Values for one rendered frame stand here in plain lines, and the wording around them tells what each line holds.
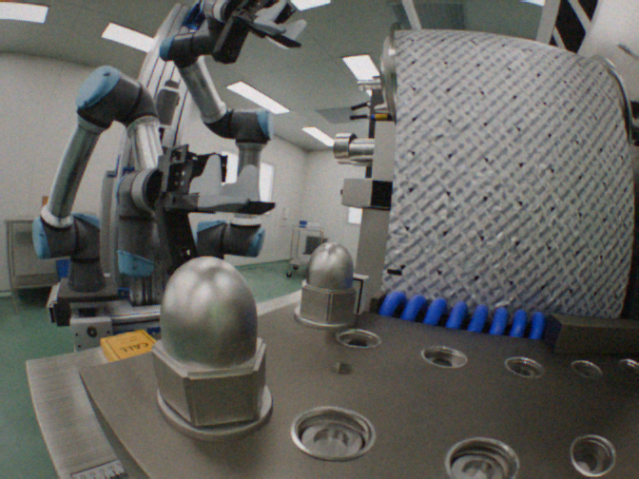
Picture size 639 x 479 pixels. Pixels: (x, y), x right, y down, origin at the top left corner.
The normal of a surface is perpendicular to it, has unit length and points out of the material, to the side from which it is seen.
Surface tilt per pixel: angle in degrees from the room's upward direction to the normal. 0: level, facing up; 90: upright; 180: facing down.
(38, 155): 90
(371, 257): 90
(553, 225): 90
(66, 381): 0
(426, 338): 0
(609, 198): 90
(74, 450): 0
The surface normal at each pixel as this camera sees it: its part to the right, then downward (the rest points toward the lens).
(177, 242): 0.80, -0.44
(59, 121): 0.88, 0.13
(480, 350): 0.11, -0.99
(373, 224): -0.47, 0.02
